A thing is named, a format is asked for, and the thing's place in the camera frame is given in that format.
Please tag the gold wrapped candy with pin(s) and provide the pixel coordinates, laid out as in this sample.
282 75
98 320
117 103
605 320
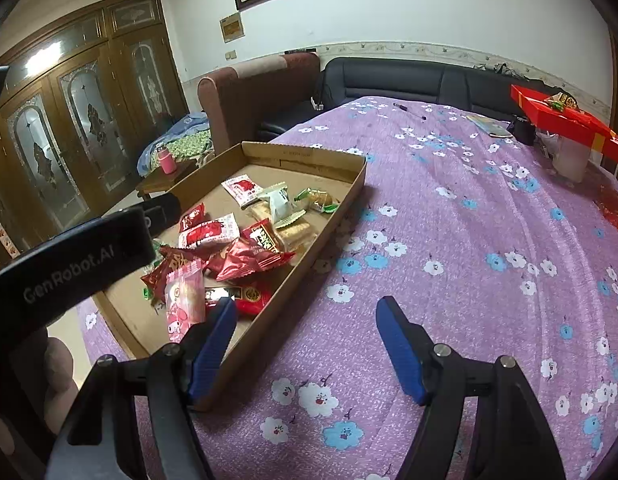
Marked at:
566 99

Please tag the red gold snack packet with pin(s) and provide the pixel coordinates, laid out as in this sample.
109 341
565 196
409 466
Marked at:
171 267

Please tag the black pouch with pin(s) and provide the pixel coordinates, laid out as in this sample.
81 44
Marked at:
524 132

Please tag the beige biscuit packet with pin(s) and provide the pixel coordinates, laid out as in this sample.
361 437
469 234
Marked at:
296 235

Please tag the blue green cloth pile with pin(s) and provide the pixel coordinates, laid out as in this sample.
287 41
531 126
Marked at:
189 142

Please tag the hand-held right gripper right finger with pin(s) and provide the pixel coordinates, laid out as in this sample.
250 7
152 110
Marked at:
401 355

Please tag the purple floral tablecloth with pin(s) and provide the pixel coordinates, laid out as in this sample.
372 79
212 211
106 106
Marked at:
464 235

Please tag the pink snack packet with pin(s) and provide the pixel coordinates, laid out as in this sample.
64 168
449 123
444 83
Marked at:
184 300

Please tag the red gold flat packet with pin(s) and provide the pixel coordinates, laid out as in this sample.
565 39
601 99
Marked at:
246 297

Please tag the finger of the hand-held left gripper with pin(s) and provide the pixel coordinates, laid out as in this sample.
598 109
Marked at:
164 210

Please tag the small wooden side table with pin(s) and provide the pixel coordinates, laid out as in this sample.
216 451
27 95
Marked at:
159 182

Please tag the slim red snack packet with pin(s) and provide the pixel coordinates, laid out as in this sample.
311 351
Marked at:
191 217

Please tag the wooden glass-door cabinet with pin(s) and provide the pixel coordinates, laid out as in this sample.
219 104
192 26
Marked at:
89 110

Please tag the dark red snack packet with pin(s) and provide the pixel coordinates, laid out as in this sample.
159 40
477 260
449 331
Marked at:
244 262

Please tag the black pen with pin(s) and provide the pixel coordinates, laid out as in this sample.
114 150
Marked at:
400 106

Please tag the person's left hand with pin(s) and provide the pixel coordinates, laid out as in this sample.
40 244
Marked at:
59 375

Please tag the shallow cardboard box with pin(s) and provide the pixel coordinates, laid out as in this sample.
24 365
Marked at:
299 160

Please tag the green clear snack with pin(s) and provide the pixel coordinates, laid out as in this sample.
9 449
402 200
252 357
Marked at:
319 201

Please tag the red tray on white cup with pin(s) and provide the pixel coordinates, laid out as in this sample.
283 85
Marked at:
564 120

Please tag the black leather sofa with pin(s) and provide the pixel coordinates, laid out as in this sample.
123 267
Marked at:
389 77

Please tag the brown armchair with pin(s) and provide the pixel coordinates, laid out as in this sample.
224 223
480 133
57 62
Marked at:
249 100

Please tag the printed booklet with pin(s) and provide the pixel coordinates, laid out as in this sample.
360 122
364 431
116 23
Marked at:
489 126

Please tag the yellow wall plaque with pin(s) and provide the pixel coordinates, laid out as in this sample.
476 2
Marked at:
232 27

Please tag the white cylindrical container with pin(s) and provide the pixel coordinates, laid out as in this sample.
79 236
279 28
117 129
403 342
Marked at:
571 160

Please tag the white red snack packet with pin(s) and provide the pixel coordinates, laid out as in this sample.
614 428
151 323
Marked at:
244 189
209 231

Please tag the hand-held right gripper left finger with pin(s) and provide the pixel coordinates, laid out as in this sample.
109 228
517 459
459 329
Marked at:
214 350

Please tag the green wrapped candy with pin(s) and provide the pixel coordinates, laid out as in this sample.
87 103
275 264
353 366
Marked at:
555 105

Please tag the white green snack packet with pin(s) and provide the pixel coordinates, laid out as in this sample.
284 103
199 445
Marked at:
279 205

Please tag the pink bottle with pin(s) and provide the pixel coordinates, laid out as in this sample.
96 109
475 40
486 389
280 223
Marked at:
165 162

